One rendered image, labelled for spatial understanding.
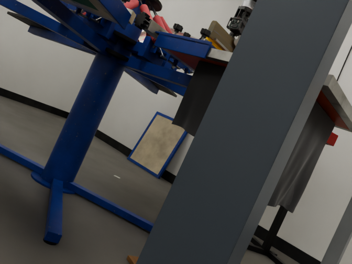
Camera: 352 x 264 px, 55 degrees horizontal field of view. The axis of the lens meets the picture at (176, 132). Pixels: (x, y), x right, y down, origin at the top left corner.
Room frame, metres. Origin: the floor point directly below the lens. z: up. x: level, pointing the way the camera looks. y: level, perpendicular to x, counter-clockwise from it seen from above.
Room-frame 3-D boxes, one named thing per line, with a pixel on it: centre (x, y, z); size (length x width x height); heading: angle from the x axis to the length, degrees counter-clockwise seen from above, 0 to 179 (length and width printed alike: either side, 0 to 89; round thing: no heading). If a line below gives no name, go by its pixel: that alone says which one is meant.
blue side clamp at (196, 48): (1.42, 0.12, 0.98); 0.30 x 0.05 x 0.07; 50
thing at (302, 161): (1.30, -0.47, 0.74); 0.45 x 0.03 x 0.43; 140
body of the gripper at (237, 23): (1.60, -0.06, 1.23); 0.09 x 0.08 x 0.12; 140
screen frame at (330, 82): (1.49, -0.24, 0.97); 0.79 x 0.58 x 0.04; 50
